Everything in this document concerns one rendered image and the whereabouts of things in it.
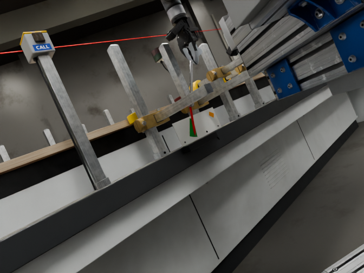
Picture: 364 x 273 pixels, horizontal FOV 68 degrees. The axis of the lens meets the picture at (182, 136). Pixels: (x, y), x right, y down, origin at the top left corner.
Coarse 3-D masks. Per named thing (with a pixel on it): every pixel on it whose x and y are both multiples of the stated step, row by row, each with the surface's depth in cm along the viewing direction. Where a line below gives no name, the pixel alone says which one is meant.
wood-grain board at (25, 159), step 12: (240, 84) 172; (96, 132) 105; (108, 132) 108; (60, 144) 95; (72, 144) 98; (24, 156) 88; (36, 156) 90; (48, 156) 95; (0, 168) 83; (12, 168) 86
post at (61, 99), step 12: (36, 60) 83; (48, 60) 84; (48, 72) 83; (48, 84) 84; (60, 84) 84; (60, 96) 83; (60, 108) 84; (72, 108) 85; (72, 120) 84; (72, 132) 84; (84, 132) 85; (84, 144) 84; (84, 156) 83; (96, 168) 84; (96, 180) 83; (108, 180) 85
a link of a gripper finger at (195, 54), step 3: (189, 45) 115; (192, 45) 113; (189, 48) 115; (192, 48) 114; (198, 48) 116; (192, 51) 114; (195, 51) 114; (198, 51) 116; (201, 51) 117; (192, 54) 115; (195, 54) 114; (198, 54) 116; (195, 57) 115; (195, 60) 115; (198, 60) 116
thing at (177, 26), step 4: (180, 20) 113; (176, 24) 114; (180, 24) 113; (184, 24) 114; (176, 28) 110; (180, 28) 112; (168, 32) 109; (172, 32) 108; (176, 32) 110; (168, 36) 110; (172, 36) 109; (168, 40) 111
